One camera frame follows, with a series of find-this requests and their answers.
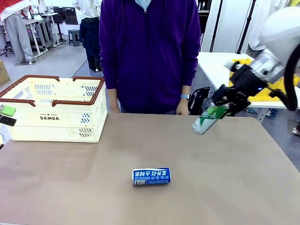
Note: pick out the grey plastic stool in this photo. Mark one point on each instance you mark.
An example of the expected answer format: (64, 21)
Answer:
(75, 37)

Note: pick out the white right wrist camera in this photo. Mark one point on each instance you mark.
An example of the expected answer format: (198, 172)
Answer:
(232, 65)

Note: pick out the yellow plastic basket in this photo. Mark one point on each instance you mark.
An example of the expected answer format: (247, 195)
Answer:
(269, 93)

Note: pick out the person's right forearm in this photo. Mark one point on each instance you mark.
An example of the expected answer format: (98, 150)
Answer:
(113, 97)

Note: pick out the bystander in dark trousers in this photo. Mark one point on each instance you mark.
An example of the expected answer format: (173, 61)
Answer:
(91, 35)

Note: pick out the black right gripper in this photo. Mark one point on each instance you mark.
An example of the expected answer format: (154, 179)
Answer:
(246, 79)

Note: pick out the black monitor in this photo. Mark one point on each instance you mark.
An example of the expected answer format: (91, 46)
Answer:
(68, 16)

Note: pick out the person's left hand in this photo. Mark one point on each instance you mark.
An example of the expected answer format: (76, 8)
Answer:
(182, 107)

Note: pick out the black tripod pole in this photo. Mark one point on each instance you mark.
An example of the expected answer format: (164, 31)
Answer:
(246, 25)
(215, 25)

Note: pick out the person in purple hoodie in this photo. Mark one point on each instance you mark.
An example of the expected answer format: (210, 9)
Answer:
(150, 58)

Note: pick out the black chair behind table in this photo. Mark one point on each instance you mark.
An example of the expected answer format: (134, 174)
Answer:
(199, 100)

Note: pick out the cream brown-rimmed shopping basket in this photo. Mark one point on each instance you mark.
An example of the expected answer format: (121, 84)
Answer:
(58, 126)

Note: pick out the person's right hand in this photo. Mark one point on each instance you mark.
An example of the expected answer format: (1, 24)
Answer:
(114, 109)

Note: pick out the blue soda can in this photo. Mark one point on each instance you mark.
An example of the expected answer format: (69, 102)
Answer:
(152, 177)

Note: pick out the white side table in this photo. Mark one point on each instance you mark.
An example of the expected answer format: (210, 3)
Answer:
(213, 68)

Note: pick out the green soda can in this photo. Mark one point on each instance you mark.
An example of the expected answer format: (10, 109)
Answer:
(206, 124)

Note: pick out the bystander in grey trousers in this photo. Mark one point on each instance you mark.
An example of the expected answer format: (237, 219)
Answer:
(18, 35)

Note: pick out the bystander in white shirt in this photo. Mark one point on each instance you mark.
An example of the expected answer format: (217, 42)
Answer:
(255, 28)

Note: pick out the white workshop desk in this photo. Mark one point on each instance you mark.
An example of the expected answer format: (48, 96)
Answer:
(42, 30)

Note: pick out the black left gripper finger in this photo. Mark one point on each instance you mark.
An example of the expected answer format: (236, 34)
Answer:
(7, 120)
(7, 110)

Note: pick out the brown cardboard box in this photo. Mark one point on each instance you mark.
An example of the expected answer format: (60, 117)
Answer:
(4, 72)

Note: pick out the light blue wristwatch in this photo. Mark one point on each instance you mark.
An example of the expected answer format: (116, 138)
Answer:
(185, 96)

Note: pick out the bystander in yellow vest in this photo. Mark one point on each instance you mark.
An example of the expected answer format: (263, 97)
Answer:
(295, 2)

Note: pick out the person's left forearm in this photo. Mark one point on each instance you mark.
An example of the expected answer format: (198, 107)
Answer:
(186, 90)

